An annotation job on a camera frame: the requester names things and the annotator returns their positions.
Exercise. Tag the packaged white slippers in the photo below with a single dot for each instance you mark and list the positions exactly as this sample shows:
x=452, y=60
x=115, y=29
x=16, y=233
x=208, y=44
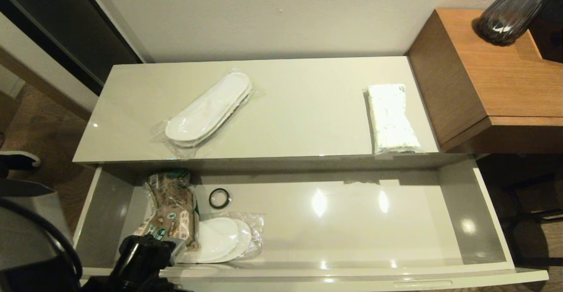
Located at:
x=224, y=239
x=206, y=111

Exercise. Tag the blue patterned tissue pack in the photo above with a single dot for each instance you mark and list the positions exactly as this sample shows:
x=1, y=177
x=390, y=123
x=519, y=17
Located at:
x=391, y=120

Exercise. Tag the white cabinet drawer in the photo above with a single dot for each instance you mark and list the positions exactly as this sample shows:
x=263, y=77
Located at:
x=396, y=221

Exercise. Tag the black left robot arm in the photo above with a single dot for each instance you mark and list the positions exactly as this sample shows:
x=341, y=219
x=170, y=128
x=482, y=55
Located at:
x=140, y=257

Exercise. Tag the white glossy cabinet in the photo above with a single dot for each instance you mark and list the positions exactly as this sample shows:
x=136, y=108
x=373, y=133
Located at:
x=316, y=116

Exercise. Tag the black tape roll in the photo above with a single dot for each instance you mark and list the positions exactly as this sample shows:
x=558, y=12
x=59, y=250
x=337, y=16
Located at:
x=211, y=198

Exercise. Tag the brown snack bag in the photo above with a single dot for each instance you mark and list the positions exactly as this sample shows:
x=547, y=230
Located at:
x=173, y=208

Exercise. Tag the brown wooden side table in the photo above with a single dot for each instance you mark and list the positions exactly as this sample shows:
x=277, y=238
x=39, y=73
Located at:
x=484, y=63

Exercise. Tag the dark ribbed glass vase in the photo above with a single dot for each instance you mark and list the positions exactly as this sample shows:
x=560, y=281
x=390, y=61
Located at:
x=506, y=19

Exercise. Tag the dark door panel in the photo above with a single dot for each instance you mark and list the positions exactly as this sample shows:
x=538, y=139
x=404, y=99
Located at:
x=53, y=15

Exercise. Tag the black white-soled shoe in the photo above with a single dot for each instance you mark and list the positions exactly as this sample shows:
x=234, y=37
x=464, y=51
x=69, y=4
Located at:
x=20, y=160

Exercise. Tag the black box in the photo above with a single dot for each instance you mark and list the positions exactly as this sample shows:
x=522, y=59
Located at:
x=552, y=37

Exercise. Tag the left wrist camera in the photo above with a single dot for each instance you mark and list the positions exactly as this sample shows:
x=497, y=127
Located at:
x=178, y=250

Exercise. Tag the grey wood-trimmed door frame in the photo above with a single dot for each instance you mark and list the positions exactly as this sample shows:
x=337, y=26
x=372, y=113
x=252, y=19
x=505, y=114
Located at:
x=26, y=52

